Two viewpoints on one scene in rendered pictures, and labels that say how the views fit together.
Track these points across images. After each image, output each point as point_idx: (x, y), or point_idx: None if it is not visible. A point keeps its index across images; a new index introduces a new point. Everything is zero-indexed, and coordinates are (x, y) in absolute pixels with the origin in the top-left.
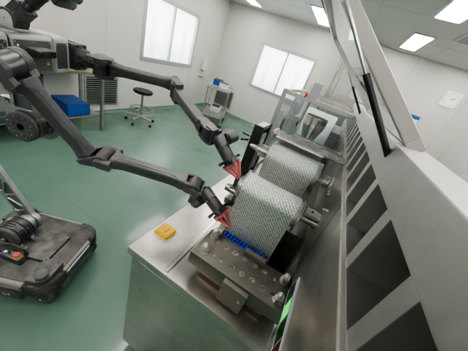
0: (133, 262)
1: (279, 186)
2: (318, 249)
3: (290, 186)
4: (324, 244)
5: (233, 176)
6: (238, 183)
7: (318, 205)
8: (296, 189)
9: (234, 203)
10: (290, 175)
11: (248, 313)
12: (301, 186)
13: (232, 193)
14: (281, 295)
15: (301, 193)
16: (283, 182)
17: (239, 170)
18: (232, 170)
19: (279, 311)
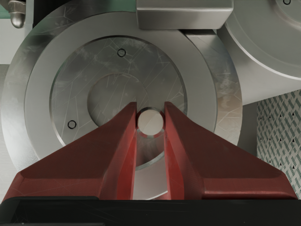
0: None
1: (298, 103)
2: (6, 164)
3: (278, 129)
4: (0, 183)
5: (116, 115)
6: (55, 127)
7: (255, 108)
8: (267, 128)
9: (26, 8)
10: (289, 174)
11: None
12: (263, 145)
13: None
14: (15, 27)
15: (258, 123)
16: (294, 132)
17: (167, 189)
18: (176, 141)
19: (7, 9)
